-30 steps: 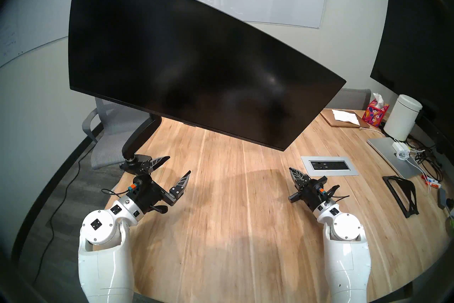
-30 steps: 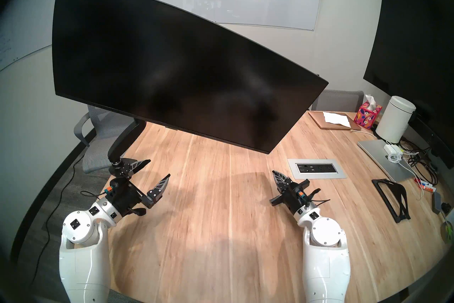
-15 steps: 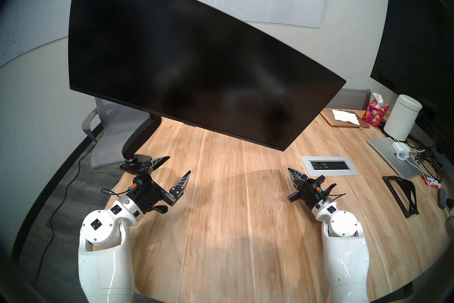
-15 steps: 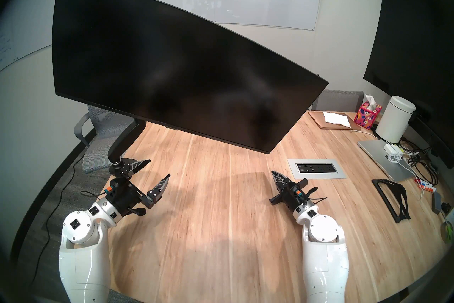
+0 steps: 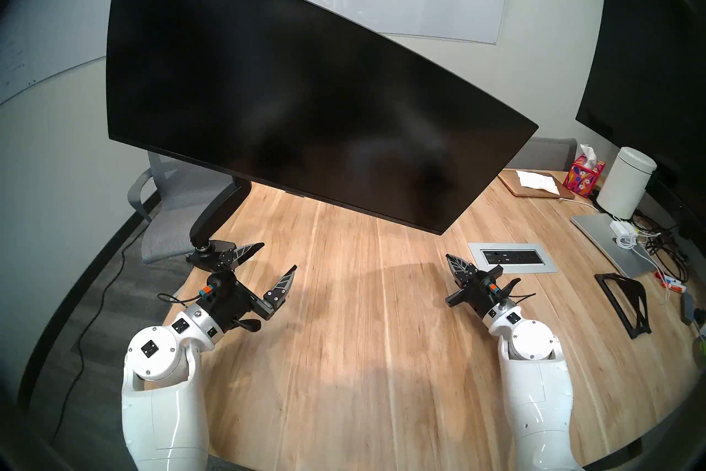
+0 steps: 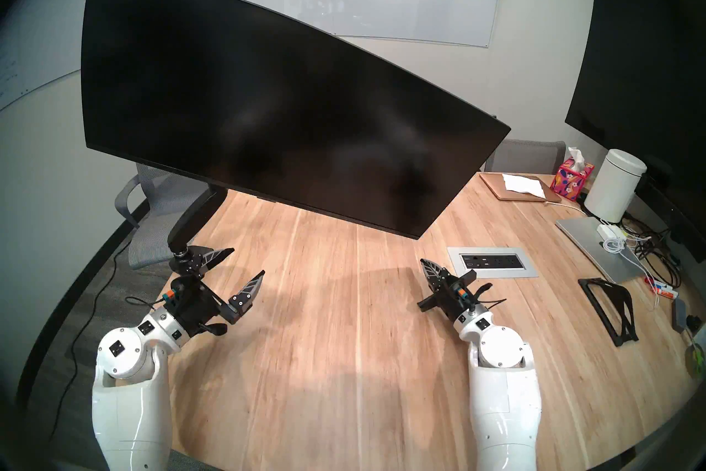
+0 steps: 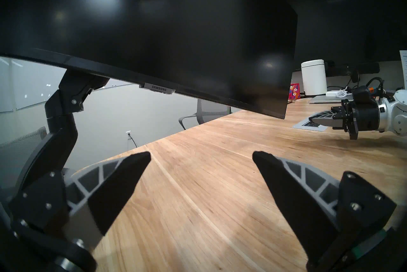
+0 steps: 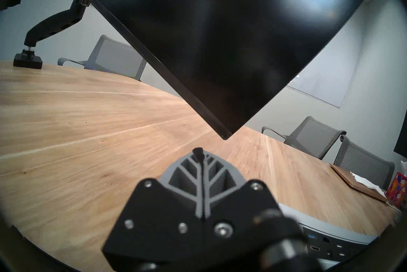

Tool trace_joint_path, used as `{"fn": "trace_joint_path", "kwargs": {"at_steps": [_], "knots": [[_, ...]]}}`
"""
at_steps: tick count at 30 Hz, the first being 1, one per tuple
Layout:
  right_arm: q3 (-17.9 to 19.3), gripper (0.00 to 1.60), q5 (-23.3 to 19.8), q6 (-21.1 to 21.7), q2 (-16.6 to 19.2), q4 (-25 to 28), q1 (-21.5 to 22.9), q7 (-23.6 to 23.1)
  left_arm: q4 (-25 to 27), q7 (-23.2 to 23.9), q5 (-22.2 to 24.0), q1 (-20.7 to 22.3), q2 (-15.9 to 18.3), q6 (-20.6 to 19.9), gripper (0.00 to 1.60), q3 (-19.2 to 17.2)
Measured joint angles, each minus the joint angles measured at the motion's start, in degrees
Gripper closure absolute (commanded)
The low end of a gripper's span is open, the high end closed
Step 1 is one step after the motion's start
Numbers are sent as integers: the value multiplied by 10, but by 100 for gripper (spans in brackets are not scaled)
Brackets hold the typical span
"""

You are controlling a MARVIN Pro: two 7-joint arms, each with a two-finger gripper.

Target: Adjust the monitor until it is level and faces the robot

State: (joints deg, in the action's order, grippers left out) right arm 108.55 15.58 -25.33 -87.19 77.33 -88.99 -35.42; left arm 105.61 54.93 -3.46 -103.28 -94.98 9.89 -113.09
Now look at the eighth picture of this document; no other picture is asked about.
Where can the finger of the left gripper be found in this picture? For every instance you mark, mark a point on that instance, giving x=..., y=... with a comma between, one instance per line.
x=9, y=0

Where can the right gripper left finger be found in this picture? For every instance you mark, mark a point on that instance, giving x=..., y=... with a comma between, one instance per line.
x=165, y=217

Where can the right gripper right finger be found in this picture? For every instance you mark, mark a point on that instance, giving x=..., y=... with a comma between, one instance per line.
x=229, y=211

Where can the curved black Samsung monitor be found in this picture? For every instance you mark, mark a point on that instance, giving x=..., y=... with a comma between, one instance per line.
x=222, y=35

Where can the grey mesh office chair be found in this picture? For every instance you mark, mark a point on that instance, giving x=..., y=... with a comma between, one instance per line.
x=114, y=58
x=311, y=137
x=365, y=163

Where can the silver table outlet panel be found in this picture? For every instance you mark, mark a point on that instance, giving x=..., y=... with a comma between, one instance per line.
x=334, y=236

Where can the white paper napkin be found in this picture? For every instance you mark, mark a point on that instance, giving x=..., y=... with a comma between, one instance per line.
x=369, y=183

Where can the colourful pink tissue box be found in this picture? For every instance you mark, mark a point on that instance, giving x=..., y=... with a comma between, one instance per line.
x=398, y=187

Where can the white glass wall board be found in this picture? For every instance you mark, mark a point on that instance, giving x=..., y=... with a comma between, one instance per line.
x=330, y=74

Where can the large black wall television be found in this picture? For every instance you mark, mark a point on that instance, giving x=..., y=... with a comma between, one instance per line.
x=401, y=144

